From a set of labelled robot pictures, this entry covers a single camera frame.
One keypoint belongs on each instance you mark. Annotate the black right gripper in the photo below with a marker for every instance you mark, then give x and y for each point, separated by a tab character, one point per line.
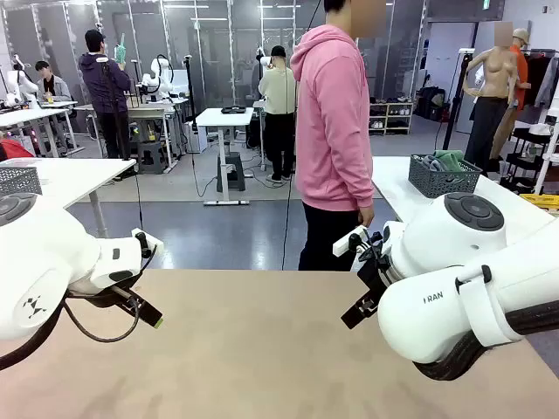
375	272

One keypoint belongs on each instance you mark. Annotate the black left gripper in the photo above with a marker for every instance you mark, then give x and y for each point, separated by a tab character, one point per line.
98	293

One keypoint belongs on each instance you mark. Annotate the teal bottle-shaped object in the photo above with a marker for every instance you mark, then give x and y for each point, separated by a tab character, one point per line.
120	49

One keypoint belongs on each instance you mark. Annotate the white lab robot arm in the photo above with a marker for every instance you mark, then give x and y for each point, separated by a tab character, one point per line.
19	85
159	76

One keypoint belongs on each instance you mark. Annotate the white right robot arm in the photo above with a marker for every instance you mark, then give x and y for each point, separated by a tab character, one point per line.
436	314

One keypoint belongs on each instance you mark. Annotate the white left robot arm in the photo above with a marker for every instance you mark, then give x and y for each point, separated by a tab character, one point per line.
43	262

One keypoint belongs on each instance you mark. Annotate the white table with basket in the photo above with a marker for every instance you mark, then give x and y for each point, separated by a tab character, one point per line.
393	187

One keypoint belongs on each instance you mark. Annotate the dark gray woven basket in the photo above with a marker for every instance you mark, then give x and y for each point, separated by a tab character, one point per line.
441	184

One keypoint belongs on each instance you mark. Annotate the gray perforated basket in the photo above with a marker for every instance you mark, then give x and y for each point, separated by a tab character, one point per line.
19	181

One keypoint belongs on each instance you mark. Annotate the person's right hand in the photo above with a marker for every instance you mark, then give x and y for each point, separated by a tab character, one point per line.
367	217

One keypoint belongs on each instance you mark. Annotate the white side table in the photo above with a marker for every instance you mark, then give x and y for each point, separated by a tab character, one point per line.
78	174

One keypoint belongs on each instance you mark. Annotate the gray step stool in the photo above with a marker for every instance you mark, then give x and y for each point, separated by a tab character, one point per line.
150	155
231	170

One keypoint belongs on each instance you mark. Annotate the person in pink hoodie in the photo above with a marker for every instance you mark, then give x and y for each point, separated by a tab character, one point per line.
332	131

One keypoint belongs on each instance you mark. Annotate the wooden shoe rack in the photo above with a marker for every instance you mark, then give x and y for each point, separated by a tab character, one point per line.
395	118

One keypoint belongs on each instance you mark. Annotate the gray lab workbench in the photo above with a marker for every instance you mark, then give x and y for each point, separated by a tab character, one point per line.
148	113

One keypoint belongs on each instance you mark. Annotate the red garment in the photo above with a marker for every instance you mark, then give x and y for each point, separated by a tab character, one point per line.
13	150

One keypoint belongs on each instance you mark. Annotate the white standing desk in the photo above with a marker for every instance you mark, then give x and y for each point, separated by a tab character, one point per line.
225	117

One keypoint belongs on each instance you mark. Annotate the yellow plastic crate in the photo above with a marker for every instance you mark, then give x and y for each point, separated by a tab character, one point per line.
539	203

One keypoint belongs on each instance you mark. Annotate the black device on desk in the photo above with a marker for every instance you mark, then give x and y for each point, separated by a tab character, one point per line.
232	109

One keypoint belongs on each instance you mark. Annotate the black bag pile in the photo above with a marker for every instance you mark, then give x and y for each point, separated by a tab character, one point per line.
430	102

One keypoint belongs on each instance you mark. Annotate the black pole stand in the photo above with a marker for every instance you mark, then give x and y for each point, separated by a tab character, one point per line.
191	91

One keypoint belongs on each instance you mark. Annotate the white office desk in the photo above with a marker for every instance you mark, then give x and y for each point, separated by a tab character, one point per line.
30	114

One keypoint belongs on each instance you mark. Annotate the person in purple jacket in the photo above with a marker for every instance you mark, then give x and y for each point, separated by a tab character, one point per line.
105	83

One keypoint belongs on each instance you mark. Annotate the person in cream top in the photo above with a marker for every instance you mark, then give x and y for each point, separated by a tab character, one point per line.
276	91

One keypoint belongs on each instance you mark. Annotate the seated person in gray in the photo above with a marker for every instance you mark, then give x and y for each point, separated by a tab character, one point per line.
52	87

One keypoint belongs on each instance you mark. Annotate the bare mannequin with dark skirt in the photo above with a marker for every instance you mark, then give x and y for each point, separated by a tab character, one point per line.
491	78

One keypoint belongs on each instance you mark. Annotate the figure in orange shirt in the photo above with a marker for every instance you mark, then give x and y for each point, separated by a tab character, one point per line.
520	70

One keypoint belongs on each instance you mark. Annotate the clothes rack with garments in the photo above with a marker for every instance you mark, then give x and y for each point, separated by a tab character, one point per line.
541	74

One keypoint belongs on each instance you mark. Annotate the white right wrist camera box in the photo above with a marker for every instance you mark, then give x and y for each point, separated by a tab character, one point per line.
349	242

